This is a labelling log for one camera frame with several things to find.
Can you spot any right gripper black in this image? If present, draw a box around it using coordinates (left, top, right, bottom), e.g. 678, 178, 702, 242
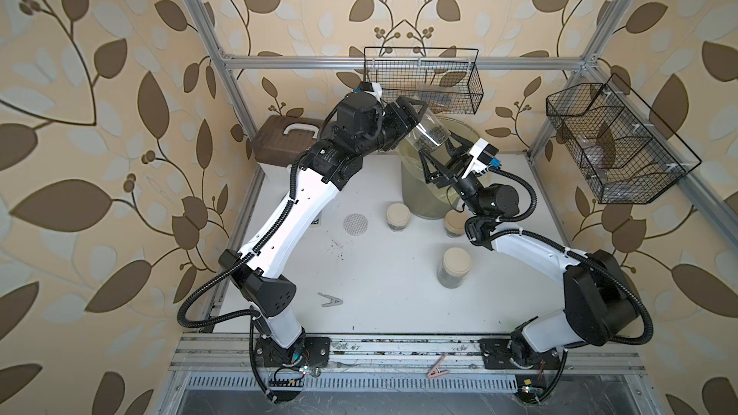
426, 131, 486, 220

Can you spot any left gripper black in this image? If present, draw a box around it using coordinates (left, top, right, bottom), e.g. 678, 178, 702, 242
349, 93, 423, 159

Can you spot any patterned white jar lid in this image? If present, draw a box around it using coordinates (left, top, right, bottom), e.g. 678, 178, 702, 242
343, 213, 369, 236

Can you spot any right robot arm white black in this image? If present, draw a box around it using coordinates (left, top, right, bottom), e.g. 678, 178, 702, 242
413, 133, 655, 368

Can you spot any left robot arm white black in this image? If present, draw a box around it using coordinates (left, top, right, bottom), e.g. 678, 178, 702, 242
177, 86, 430, 366

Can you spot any yellow trash bag liner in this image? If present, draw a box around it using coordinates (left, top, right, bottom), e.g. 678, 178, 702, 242
398, 115, 480, 205

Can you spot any mesh trash bin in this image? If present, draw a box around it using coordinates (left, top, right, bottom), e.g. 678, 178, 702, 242
397, 116, 480, 220

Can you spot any jar with beige lid back-right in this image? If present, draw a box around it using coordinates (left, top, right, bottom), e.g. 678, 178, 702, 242
444, 209, 469, 237

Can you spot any jar with beige lid back-left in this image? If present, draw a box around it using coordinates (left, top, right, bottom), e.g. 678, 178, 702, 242
386, 203, 411, 232

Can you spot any jar with beige lid front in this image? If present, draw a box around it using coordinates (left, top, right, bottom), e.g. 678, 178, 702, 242
437, 247, 472, 289

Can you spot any brown lidded storage box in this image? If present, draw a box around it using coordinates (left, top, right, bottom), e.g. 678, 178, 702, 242
252, 115, 322, 167

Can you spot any grey clip on table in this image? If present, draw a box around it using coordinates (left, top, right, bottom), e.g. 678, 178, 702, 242
318, 292, 343, 307

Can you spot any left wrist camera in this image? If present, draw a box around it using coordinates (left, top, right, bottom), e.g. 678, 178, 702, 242
354, 82, 382, 101

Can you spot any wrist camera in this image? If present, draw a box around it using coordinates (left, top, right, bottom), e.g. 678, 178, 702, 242
354, 82, 382, 101
465, 138, 501, 175

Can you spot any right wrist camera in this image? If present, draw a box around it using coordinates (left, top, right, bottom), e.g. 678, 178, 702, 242
465, 138, 501, 175

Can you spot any back wire basket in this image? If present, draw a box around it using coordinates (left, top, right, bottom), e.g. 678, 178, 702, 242
362, 46, 484, 115

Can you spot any wire basket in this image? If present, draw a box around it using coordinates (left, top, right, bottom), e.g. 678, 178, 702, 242
362, 46, 484, 115
546, 73, 703, 205

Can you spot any right wire basket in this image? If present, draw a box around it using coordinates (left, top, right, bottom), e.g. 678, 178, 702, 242
546, 73, 703, 205

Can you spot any pink clip on rail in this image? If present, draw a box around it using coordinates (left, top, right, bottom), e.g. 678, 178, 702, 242
426, 354, 450, 380

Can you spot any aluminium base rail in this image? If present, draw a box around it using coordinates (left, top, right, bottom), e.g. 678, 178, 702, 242
169, 334, 645, 394

